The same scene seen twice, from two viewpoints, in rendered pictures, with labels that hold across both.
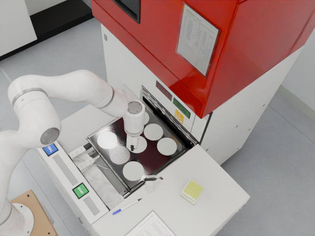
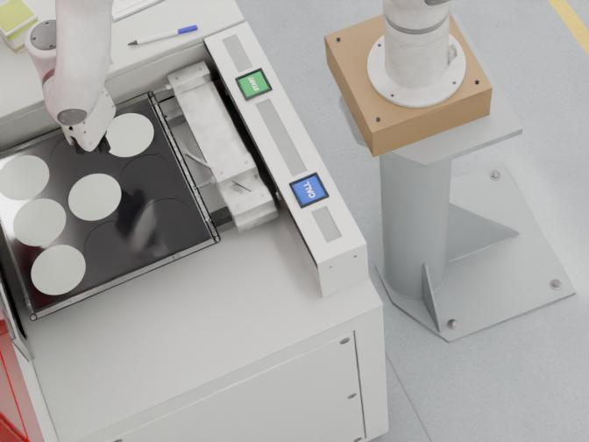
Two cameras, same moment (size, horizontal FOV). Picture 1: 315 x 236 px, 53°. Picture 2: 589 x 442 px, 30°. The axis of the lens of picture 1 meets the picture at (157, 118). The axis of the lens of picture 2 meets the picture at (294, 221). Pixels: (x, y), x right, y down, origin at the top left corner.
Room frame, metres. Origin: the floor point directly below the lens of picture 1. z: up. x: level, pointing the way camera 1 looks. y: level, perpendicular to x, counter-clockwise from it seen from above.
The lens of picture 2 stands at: (1.51, 0.98, 2.65)
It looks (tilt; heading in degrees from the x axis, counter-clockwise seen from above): 61 degrees down; 211
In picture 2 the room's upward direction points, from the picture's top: 11 degrees counter-clockwise
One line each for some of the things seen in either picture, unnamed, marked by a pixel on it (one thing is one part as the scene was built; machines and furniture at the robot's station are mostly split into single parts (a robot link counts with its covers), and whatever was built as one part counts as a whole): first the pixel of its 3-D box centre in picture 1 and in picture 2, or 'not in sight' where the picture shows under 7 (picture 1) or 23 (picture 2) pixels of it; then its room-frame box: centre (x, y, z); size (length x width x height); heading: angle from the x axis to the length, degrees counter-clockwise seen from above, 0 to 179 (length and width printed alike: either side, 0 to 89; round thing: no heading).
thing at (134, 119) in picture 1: (133, 115); (60, 61); (0.69, 0.10, 1.25); 0.09 x 0.08 x 0.13; 36
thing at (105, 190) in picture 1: (95, 179); (222, 148); (0.56, 0.26, 0.87); 0.36 x 0.08 x 0.03; 45
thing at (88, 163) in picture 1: (86, 164); (235, 171); (0.61, 0.32, 0.89); 0.08 x 0.03 x 0.03; 135
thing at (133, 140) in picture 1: (133, 134); (83, 110); (0.69, 0.10, 1.11); 0.10 x 0.07 x 0.11; 179
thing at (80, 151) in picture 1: (77, 153); (251, 203); (0.67, 0.37, 0.89); 0.08 x 0.03 x 0.03; 135
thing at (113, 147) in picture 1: (137, 143); (93, 200); (0.76, 0.09, 0.90); 0.34 x 0.34 x 0.01; 45
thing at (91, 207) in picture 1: (68, 176); (283, 154); (0.54, 0.39, 0.89); 0.55 x 0.09 x 0.14; 45
